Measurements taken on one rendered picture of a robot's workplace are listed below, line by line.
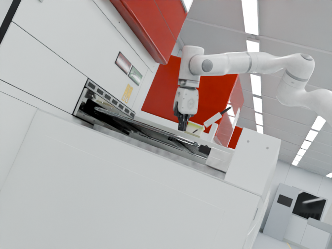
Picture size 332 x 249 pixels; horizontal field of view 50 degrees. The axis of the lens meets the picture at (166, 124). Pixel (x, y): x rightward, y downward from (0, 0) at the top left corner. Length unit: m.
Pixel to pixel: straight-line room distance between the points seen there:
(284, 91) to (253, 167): 0.74
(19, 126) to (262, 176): 0.63
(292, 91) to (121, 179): 0.91
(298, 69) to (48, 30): 0.97
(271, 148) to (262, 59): 0.76
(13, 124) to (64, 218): 0.27
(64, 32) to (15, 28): 0.17
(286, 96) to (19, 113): 1.05
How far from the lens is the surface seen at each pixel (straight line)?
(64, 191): 0.94
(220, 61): 1.36
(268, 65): 1.58
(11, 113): 0.97
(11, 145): 1.01
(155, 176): 0.85
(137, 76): 1.47
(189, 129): 1.56
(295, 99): 1.55
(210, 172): 1.09
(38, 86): 1.01
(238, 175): 0.87
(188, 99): 1.39
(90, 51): 1.15
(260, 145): 0.88
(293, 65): 1.52
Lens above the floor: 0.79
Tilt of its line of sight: 7 degrees up
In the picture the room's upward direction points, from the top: 22 degrees clockwise
